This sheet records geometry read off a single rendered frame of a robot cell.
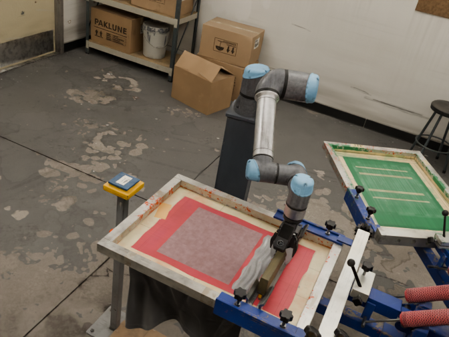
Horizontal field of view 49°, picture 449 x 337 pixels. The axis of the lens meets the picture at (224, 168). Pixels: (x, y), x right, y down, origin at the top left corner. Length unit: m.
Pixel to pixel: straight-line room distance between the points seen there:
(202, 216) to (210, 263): 0.28
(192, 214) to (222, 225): 0.13
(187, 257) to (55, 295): 1.32
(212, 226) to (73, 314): 1.18
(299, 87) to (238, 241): 0.65
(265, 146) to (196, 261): 0.49
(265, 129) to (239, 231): 0.46
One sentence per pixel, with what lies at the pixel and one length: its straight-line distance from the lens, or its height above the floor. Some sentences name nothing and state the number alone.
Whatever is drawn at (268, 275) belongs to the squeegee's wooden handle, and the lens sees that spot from 1.70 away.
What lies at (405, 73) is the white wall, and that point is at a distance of 5.41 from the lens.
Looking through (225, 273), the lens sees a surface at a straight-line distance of 1.82.
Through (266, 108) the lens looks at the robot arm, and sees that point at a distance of 1.84.
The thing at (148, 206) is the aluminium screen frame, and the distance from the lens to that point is 2.02.
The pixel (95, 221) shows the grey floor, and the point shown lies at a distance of 3.50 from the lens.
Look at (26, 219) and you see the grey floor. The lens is 3.54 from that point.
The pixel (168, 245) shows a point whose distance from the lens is 1.89.
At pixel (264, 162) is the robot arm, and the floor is 1.35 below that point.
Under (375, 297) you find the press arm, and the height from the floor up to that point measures 1.04.
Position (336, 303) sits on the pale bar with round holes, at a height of 1.04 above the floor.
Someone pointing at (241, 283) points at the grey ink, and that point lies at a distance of 1.80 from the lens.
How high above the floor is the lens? 2.20
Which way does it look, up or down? 31 degrees down
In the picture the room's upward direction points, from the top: 11 degrees clockwise
